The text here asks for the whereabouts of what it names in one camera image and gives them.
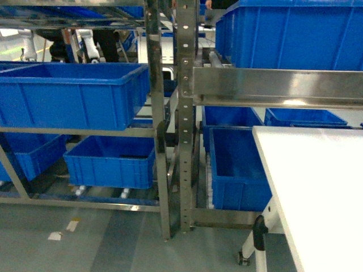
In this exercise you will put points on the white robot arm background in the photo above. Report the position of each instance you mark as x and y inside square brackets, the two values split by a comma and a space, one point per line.
[90, 47]

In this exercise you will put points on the blue bin left shelf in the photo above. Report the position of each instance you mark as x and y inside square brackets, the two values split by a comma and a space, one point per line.
[104, 96]

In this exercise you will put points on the blue bin beside table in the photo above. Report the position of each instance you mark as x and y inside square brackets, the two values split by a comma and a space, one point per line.
[238, 178]

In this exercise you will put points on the blue bin lower middle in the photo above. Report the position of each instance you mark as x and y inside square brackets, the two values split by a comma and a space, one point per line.
[115, 162]

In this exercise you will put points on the large blue bin right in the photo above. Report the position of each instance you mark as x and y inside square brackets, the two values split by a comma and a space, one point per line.
[305, 35]

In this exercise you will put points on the white work table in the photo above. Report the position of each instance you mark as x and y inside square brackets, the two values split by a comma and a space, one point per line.
[315, 176]

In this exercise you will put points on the perforated steel rack post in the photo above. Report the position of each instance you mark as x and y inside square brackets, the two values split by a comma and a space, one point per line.
[186, 16]

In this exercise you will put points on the stainless steel shelf rail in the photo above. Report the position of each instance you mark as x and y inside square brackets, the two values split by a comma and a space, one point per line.
[277, 88]

